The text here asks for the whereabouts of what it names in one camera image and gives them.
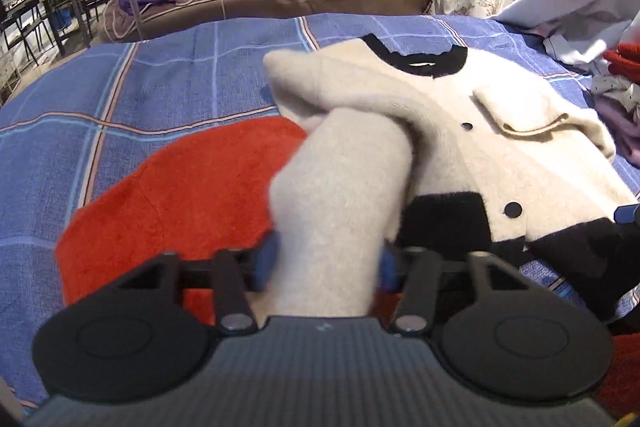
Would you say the cream sweater with black trim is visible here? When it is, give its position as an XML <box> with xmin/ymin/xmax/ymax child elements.
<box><xmin>262</xmin><ymin>33</ymin><xmax>640</xmax><ymax>325</ymax></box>

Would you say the white dotted garment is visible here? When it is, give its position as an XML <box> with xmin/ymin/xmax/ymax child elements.
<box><xmin>591</xmin><ymin>74</ymin><xmax>640</xmax><ymax>122</ymax></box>

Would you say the blue plaid bed sheet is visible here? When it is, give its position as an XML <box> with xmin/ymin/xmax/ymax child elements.
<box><xmin>0</xmin><ymin>13</ymin><xmax>640</xmax><ymax>408</ymax></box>

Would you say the black metal chair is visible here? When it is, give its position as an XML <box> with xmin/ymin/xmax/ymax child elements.
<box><xmin>0</xmin><ymin>2</ymin><xmax>47</xmax><ymax>68</ymax></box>

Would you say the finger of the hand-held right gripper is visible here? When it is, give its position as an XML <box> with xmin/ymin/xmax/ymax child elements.
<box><xmin>614</xmin><ymin>203</ymin><xmax>640</xmax><ymax>228</ymax></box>

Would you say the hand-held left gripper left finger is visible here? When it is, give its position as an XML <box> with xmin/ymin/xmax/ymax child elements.
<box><xmin>107</xmin><ymin>234</ymin><xmax>281</xmax><ymax>335</ymax></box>

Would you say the lilac garment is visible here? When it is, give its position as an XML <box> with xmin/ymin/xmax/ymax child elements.
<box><xmin>595</xmin><ymin>99</ymin><xmax>640</xmax><ymax>168</ymax></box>

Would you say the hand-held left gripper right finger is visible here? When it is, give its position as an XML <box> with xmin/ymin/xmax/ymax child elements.
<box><xmin>379</xmin><ymin>246</ymin><xmax>531</xmax><ymax>336</ymax></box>

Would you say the red fleece cloth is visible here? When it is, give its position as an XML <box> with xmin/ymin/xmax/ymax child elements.
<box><xmin>55</xmin><ymin>116</ymin><xmax>640</xmax><ymax>425</ymax></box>

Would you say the red knit garment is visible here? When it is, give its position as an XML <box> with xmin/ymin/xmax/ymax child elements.
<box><xmin>602</xmin><ymin>42</ymin><xmax>640</xmax><ymax>82</ymax></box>

